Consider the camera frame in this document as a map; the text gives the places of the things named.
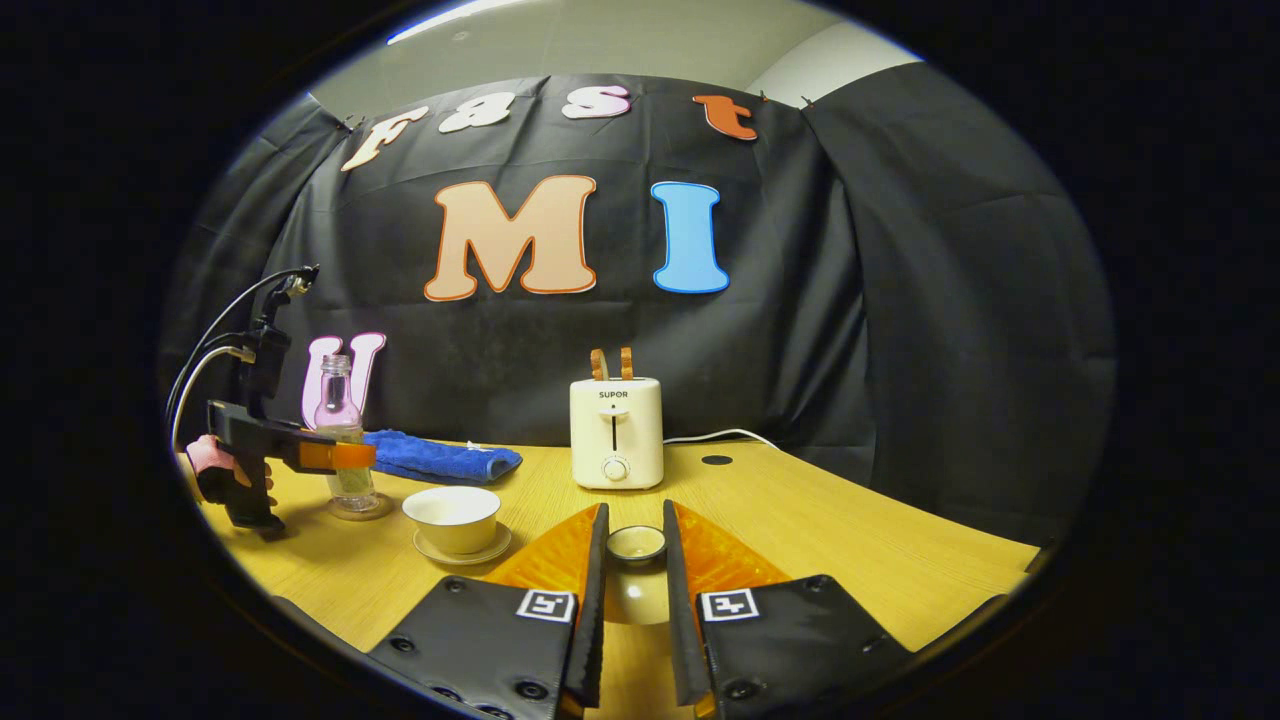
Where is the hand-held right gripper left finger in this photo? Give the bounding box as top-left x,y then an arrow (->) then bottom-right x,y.
368,503 -> 611,720

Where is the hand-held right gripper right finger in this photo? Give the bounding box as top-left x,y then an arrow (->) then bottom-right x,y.
663,500 -> 913,720

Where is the clear glass water bottle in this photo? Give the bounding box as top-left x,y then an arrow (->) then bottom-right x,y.
314,354 -> 381,513

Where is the round cork coaster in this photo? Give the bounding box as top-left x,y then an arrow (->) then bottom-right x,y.
327,494 -> 394,522

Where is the cream teacup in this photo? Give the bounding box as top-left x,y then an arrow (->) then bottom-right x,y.
402,486 -> 501,555

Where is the blue towel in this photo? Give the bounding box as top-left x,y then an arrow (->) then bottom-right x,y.
362,430 -> 524,485

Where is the cream saucer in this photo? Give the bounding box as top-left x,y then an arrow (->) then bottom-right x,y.
413,523 -> 513,567

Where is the cream toaster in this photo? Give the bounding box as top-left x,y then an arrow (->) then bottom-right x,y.
570,377 -> 665,491

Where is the black backdrop cloth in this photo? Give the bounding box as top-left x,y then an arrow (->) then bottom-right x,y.
160,65 -> 1116,546

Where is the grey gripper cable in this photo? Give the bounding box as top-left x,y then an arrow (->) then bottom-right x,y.
165,266 -> 306,426
172,345 -> 257,453

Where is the white toaster cable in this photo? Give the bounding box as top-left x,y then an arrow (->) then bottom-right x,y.
662,429 -> 781,451

